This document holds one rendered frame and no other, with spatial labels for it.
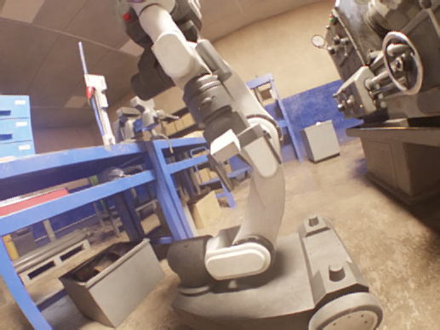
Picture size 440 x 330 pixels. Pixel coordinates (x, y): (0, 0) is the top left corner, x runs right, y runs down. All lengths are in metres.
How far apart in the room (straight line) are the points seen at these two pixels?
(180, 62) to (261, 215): 0.45
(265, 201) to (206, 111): 0.31
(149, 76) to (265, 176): 0.48
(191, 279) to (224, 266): 0.16
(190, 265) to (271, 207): 0.34
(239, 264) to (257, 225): 0.13
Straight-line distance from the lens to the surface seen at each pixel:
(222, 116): 0.36
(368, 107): 1.33
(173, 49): 0.40
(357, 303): 0.52
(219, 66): 0.40
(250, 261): 0.61
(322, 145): 3.17
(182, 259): 0.72
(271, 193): 0.55
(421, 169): 1.32
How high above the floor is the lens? 0.60
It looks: 2 degrees down
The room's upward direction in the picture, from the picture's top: 20 degrees counter-clockwise
